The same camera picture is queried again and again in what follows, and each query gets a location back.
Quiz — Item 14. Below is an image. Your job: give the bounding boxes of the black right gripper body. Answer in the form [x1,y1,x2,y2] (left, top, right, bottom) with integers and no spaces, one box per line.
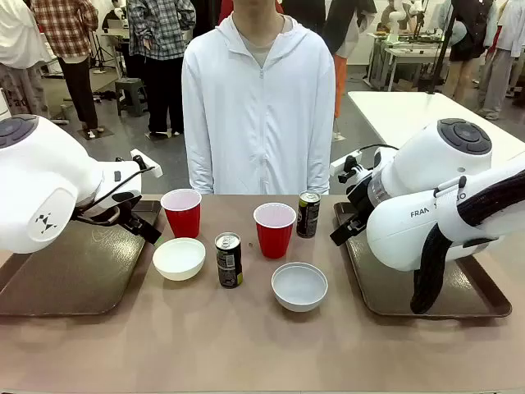
[346,182,377,231]

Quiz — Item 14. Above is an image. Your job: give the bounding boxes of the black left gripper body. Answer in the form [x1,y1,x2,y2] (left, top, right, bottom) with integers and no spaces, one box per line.
[73,190,144,227]

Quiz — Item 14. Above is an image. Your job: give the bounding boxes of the red plastic cup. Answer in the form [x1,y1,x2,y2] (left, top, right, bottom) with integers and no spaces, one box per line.
[160,188,203,239]
[253,204,297,259]

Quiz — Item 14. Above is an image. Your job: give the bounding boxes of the black drink can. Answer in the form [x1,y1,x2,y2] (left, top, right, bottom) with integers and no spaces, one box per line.
[215,232,244,288]
[296,190,322,239]

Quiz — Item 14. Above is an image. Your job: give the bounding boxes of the white plastic bowl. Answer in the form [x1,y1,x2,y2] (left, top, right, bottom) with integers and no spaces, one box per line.
[271,262,329,313]
[152,236,207,282]

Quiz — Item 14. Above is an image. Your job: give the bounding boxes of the person left forearm white sleeve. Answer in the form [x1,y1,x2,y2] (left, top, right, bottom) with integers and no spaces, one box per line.
[302,122,331,195]

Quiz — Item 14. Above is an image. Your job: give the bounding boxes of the person right forearm white sleeve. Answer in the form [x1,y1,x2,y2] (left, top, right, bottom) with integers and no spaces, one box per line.
[182,122,217,195]

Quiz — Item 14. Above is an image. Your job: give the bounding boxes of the brown plastic serving tray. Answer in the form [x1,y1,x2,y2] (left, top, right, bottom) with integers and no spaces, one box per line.
[332,200,513,319]
[0,199,165,317]

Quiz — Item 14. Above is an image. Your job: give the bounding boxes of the white side table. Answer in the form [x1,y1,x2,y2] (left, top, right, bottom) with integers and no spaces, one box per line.
[347,90,525,166]

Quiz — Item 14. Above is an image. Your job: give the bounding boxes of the grey plastic stool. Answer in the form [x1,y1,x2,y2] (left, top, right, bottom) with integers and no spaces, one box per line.
[114,77,148,118]

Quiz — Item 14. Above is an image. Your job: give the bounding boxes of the person torso white hoodie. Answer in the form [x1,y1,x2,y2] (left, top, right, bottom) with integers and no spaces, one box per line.
[181,0,336,195]

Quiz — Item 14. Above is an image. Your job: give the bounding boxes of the cluttered white workbench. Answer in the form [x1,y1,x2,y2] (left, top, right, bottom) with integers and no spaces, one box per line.
[367,31,452,92]

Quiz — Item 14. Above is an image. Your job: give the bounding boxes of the bystander blue plaid shirt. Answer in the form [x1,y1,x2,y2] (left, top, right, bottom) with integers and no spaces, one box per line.
[126,0,198,137]

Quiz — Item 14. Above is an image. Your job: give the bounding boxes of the bystander orange trousers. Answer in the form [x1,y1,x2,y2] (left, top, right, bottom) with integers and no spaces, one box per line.
[322,0,378,140]

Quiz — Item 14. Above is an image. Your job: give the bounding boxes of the bystander red plaid shirt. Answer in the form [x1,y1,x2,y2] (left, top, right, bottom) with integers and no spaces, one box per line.
[30,0,100,133]

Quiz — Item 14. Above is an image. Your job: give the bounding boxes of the black stand pole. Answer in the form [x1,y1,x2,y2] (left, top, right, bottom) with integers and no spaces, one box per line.
[426,0,461,96]

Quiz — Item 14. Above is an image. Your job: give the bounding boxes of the bystander white shirt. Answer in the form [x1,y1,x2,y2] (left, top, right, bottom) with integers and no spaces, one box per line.
[0,0,51,121]

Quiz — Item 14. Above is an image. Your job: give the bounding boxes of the bystander dark top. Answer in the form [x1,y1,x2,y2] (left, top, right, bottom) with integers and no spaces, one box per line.
[441,0,495,103]

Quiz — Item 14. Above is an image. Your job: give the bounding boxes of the bystander light grey clothes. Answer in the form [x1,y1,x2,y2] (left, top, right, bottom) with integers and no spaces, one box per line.
[477,0,525,121]

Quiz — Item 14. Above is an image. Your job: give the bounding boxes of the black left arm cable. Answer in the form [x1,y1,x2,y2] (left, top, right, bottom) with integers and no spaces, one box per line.
[92,166,157,214]

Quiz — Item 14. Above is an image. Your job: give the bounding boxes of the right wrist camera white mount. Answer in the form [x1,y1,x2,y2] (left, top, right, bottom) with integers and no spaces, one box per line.
[329,150,372,185]

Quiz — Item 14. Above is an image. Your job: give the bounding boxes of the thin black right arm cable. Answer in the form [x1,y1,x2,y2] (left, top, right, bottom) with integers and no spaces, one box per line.
[355,142,399,157]

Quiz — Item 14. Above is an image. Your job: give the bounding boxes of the black fabric cable sleeve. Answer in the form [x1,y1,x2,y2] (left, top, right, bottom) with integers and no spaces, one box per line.
[409,167,525,315]

